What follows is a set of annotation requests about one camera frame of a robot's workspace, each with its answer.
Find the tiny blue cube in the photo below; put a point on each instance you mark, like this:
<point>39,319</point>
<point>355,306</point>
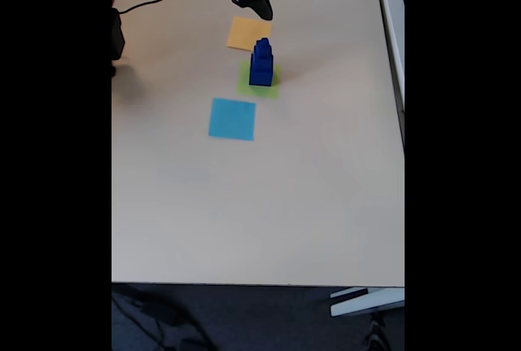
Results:
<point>264,40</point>

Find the small blue cube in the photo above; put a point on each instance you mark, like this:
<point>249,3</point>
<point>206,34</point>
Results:
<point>262,51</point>

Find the large blue cube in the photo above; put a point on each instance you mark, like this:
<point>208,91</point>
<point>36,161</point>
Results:
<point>260,78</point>

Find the orange paper square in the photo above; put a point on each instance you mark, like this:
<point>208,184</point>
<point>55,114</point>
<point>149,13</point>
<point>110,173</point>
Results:
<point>242,35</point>

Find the green paper square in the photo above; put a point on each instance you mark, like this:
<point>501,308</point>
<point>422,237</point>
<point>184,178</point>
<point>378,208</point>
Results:
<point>268,91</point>

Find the light blue paper square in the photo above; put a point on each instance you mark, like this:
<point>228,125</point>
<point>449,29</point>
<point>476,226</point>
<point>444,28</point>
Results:
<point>232,119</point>

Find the white neighbouring table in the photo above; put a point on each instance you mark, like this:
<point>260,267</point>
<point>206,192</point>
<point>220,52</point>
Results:
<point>392,33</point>

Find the white table leg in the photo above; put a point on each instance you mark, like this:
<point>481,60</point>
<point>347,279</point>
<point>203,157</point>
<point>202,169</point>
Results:
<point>366,302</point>

